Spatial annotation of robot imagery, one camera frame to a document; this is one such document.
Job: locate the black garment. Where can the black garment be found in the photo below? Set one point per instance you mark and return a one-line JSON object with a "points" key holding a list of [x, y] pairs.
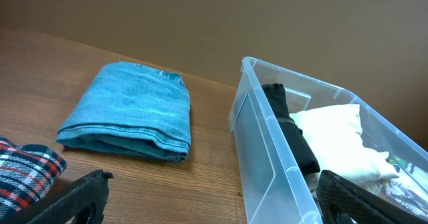
{"points": [[305, 158]]}

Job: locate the clear plastic storage container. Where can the clear plastic storage container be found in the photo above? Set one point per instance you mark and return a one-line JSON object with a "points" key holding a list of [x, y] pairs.
{"points": [[274, 189]]}

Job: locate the white shirt with green print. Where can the white shirt with green print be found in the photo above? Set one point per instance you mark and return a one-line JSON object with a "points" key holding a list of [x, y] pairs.
{"points": [[410, 189]]}

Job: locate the red plaid shirt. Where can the red plaid shirt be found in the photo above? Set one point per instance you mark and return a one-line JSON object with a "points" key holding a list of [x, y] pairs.
{"points": [[27, 173]]}

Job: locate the blue denim jeans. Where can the blue denim jeans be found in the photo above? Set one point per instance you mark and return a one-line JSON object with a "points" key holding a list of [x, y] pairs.
{"points": [[134, 110]]}

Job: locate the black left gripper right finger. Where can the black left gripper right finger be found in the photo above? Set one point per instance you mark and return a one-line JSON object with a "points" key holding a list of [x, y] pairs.
{"points": [[342, 201]]}

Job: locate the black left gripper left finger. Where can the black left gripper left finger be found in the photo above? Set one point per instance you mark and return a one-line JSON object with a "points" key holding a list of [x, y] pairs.
{"points": [[81, 202]]}

